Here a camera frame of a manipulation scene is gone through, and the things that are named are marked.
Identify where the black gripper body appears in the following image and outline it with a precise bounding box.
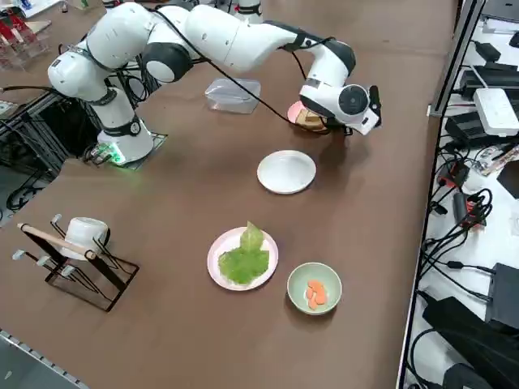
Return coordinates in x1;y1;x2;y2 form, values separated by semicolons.
324;116;354;137

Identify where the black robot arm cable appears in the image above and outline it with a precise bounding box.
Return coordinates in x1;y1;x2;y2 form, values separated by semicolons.
152;7;350;135

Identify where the white cup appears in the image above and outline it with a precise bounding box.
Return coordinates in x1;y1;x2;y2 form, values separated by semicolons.
60;217;111;261

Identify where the pink round plate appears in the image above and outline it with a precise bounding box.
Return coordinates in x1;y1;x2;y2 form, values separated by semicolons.
286;100;330;133

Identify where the black box device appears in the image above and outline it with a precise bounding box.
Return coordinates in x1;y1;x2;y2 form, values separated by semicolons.
484;262;519;330

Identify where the clear plastic container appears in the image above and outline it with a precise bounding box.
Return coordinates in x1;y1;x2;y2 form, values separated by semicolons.
204;78;262;116

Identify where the black wire cup rack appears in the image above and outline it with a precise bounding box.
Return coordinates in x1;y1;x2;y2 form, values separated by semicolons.
11;213;140;313

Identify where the white round plate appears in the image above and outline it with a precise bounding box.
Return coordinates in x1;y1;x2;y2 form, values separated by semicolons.
256;150;317;195
207;226;280;292

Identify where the aluminium table edge rail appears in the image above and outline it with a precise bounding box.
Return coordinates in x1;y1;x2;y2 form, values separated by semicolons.
0;328;92;389

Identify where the green lettuce leaf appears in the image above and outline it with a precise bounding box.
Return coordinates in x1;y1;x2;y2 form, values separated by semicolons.
217;220;272;284

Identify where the black power adapter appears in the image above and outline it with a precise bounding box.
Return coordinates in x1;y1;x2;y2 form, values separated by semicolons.
444;111;487;149

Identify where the aluminium frame post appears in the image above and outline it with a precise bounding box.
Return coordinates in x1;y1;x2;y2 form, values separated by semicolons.
429;0;486;118

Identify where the pale green bowl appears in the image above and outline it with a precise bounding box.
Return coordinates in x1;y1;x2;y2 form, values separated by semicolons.
286;262;343;316

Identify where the black flat device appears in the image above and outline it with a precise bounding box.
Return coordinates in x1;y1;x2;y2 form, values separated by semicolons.
457;62;519;100

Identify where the black bag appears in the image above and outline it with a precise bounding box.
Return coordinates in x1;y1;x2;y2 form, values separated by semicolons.
421;295;519;389

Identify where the clear acrylic shelf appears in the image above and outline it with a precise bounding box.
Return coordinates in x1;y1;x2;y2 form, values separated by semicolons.
0;6;53;72

